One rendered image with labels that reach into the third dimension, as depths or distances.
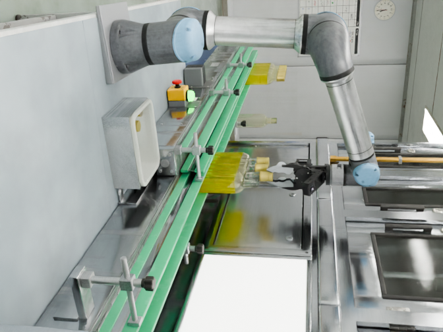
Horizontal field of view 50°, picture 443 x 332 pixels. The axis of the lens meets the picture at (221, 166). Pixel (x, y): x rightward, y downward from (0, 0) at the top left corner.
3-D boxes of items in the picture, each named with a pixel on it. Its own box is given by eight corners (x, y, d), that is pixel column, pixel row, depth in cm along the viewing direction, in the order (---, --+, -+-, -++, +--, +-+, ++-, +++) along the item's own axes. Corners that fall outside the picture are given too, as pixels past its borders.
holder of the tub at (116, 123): (117, 204, 142) (142, 205, 141) (101, 116, 130) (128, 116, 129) (136, 178, 157) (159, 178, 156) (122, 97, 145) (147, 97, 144)
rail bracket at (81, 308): (55, 325, 101) (157, 333, 97) (36, 260, 94) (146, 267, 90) (65, 309, 106) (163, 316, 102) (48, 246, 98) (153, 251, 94)
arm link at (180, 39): (142, 27, 128) (192, 22, 125) (156, 16, 140) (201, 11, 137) (151, 71, 134) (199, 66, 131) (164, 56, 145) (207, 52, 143)
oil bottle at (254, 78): (235, 85, 276) (284, 84, 271) (234, 75, 273) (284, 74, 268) (236, 82, 281) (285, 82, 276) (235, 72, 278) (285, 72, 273)
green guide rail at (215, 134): (180, 172, 160) (204, 172, 159) (180, 170, 160) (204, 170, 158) (245, 51, 315) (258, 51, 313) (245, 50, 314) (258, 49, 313)
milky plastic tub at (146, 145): (115, 189, 140) (144, 190, 138) (102, 116, 130) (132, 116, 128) (135, 163, 155) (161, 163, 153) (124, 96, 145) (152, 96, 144)
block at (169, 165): (155, 176, 157) (177, 176, 156) (152, 149, 153) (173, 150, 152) (159, 171, 160) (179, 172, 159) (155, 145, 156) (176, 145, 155)
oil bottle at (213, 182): (181, 192, 164) (243, 194, 160) (179, 178, 161) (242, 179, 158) (185, 184, 169) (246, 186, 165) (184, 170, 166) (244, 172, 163)
